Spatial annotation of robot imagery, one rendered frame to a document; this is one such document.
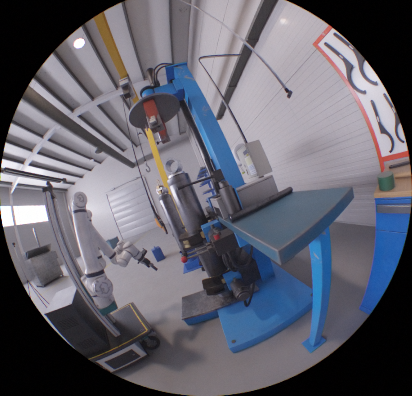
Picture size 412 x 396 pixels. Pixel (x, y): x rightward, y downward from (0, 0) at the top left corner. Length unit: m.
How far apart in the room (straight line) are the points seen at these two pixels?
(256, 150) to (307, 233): 1.35
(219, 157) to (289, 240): 1.05
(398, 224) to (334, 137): 1.56
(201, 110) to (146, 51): 5.52
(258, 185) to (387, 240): 0.87
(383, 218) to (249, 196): 0.80
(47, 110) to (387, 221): 6.75
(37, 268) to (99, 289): 7.29
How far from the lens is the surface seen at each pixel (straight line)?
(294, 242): 0.38
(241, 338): 1.31
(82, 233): 1.08
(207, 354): 1.48
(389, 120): 1.92
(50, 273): 8.51
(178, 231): 2.61
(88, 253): 1.07
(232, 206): 0.73
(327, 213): 0.47
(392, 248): 0.98
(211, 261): 1.35
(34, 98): 5.77
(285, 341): 1.36
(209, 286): 1.25
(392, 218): 0.89
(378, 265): 1.08
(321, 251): 0.54
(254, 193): 0.88
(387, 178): 0.83
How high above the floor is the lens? 1.25
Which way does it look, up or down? 1 degrees up
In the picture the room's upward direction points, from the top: 22 degrees counter-clockwise
